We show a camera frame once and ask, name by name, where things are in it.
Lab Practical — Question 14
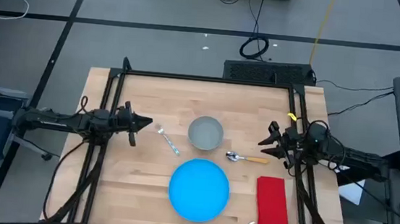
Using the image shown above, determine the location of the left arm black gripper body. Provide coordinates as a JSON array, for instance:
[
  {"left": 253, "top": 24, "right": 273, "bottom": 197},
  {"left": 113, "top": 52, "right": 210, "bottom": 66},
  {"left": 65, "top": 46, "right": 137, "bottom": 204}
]
[{"left": 109, "top": 100, "right": 141, "bottom": 148}]

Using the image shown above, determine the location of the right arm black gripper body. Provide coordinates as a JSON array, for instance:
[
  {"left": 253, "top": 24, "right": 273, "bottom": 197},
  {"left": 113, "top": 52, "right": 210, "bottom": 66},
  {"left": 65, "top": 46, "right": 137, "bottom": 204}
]
[{"left": 265, "top": 120, "right": 311, "bottom": 170}]

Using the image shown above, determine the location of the grey round bowl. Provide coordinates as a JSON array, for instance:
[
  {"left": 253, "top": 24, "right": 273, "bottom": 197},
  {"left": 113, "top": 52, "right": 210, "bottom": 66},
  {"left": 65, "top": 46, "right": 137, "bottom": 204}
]
[{"left": 186, "top": 114, "right": 226, "bottom": 153}]

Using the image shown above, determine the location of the blue round plate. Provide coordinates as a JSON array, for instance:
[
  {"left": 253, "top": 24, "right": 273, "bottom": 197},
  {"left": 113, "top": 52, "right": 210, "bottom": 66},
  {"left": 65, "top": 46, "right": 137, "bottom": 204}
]
[{"left": 165, "top": 155, "right": 234, "bottom": 224}]

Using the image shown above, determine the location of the red folded cloth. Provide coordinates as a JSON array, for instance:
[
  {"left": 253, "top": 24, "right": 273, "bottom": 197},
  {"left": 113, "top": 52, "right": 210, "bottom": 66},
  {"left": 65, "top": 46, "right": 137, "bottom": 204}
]
[{"left": 252, "top": 175, "right": 294, "bottom": 224}]

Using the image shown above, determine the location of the metal spoon with wooden handle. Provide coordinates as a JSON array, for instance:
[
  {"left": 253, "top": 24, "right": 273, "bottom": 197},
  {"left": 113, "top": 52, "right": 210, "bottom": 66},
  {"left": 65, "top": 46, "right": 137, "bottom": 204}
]
[{"left": 225, "top": 150, "right": 271, "bottom": 166}]

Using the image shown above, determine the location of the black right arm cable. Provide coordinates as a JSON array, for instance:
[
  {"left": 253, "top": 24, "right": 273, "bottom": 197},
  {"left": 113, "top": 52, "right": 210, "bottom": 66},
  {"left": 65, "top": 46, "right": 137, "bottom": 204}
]
[{"left": 288, "top": 116, "right": 349, "bottom": 182}]

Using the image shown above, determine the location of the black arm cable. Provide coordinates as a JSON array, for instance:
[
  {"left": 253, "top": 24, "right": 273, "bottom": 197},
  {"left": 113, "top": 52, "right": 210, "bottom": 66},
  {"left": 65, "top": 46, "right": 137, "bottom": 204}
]
[
  {"left": 42, "top": 135, "right": 87, "bottom": 224},
  {"left": 288, "top": 116, "right": 349, "bottom": 182}
]

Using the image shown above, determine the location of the black metal table frame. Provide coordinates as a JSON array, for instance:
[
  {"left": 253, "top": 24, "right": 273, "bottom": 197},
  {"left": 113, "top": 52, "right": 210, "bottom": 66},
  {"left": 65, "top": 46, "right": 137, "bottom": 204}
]
[{"left": 41, "top": 50, "right": 362, "bottom": 224}]

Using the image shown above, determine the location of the thin black floor cable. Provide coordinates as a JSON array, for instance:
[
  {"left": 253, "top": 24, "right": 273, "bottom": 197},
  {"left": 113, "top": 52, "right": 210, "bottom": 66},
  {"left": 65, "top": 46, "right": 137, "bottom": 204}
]
[
  {"left": 326, "top": 85, "right": 395, "bottom": 122},
  {"left": 313, "top": 78, "right": 396, "bottom": 95}
]

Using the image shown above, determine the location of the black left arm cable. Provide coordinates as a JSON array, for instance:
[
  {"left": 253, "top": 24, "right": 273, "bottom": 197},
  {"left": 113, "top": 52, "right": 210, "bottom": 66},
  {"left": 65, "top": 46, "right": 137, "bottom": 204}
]
[{"left": 42, "top": 135, "right": 87, "bottom": 224}]

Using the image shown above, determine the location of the black hanging cable with coil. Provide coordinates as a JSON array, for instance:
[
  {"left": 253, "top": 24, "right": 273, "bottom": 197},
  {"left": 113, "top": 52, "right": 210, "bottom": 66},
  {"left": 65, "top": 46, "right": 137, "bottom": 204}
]
[{"left": 238, "top": 0, "right": 273, "bottom": 62}]

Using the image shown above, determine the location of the yellow hanging cable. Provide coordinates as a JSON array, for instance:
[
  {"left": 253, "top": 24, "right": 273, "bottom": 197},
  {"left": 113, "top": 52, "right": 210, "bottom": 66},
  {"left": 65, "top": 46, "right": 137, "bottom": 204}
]
[{"left": 308, "top": 0, "right": 339, "bottom": 68}]

